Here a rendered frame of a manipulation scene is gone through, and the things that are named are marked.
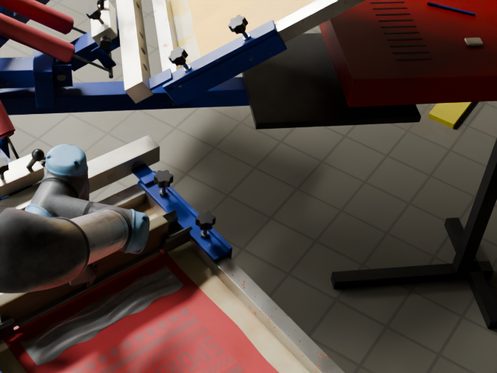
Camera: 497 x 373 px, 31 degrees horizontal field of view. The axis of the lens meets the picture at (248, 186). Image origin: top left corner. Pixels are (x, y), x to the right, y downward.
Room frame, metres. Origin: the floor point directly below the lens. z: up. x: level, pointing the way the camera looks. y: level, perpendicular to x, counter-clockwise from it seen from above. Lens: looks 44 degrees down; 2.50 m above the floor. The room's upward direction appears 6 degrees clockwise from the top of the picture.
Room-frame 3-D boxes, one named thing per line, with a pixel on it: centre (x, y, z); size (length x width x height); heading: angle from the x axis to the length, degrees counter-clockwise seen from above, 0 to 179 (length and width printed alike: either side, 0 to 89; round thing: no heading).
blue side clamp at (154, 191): (1.44, 0.14, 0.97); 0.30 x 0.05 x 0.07; 43
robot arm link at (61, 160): (1.21, 0.34, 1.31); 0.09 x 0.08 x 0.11; 172
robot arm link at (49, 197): (1.11, 0.34, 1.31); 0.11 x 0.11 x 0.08; 82
